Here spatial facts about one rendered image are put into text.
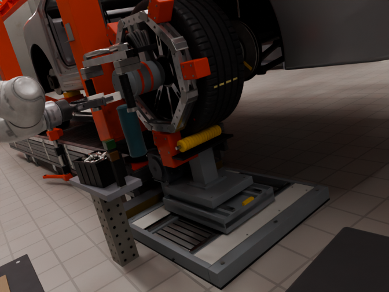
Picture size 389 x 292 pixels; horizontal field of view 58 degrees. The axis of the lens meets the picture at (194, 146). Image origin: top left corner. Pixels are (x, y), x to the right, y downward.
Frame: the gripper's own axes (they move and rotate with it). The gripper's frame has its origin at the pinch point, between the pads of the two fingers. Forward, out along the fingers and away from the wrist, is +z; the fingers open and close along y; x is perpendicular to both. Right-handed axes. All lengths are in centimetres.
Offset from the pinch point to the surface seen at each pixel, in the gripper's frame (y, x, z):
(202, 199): -4, -61, 33
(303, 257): 43, -83, 44
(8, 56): -248, 37, 29
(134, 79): -10.7, 2.8, 18.3
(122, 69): 2.4, 8.5, 7.2
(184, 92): 9.4, -6.4, 28.2
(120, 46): 1.4, 16.6, 9.6
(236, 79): 15, -7, 53
